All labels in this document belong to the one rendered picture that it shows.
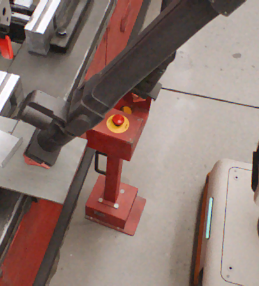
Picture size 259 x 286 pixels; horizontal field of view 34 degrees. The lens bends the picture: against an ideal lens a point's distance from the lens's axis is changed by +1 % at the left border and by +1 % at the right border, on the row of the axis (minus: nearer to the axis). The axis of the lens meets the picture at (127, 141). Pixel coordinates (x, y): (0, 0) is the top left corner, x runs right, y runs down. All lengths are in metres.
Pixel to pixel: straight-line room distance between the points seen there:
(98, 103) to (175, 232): 1.34
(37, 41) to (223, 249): 1.05
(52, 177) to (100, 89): 0.32
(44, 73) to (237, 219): 0.99
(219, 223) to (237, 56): 1.28
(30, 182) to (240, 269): 1.01
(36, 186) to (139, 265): 1.06
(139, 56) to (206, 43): 2.08
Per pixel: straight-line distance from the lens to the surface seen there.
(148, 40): 0.70
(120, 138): 1.32
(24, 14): 1.60
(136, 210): 2.05
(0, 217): 1.12
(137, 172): 2.15
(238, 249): 1.79
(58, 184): 1.00
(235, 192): 1.89
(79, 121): 0.80
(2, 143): 1.07
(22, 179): 1.02
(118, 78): 0.75
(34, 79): 1.34
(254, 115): 2.51
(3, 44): 0.99
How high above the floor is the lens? 1.89
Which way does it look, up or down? 58 degrees down
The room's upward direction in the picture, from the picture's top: 8 degrees clockwise
